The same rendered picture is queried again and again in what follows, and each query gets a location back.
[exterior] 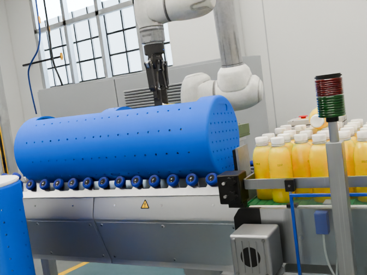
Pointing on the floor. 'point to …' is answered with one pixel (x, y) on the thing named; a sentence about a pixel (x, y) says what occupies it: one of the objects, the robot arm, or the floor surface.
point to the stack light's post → (341, 207)
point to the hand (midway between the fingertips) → (160, 99)
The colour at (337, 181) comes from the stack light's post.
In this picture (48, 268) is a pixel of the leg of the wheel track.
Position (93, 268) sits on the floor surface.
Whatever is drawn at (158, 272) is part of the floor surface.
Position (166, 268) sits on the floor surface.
